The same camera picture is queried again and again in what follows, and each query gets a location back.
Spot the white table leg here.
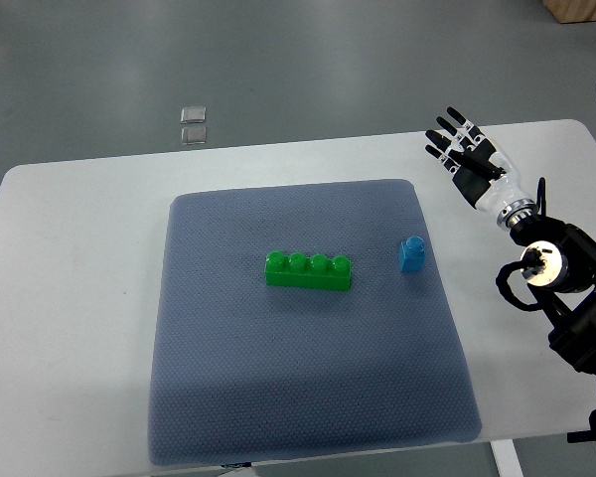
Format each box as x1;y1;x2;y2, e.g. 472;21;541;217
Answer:
490;439;523;477

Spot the wooden box corner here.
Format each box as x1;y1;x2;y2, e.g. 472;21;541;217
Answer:
541;0;596;24

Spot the long green block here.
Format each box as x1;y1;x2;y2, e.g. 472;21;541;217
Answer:
264;250;352;291

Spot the small blue block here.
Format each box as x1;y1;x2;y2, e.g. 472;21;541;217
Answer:
398;236;425;272

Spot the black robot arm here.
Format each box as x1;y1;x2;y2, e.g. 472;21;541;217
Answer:
496;178;596;443

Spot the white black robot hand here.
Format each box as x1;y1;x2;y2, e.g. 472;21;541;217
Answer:
425;106;537;230

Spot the blue-grey textured mat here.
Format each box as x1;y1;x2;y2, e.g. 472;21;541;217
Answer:
148;179;482;466

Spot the upper metal floor plate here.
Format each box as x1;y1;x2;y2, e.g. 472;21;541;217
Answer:
180;105;207;124

